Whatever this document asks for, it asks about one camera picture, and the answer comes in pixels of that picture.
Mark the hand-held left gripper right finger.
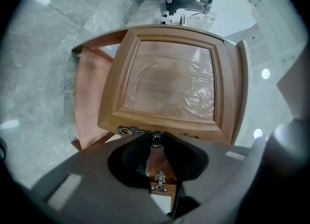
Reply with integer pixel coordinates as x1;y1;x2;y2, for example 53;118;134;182
162;132;252;220

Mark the white sink basin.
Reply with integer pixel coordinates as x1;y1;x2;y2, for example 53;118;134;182
238;39;253;146

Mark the metal cabinet hinge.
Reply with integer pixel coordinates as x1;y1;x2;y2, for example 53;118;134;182
151;170;169;192

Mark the wooden vanity cabinet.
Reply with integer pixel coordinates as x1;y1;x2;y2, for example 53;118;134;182
70;24;245;197

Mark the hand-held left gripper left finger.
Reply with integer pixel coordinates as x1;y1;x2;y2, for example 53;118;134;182
31;131;171;223

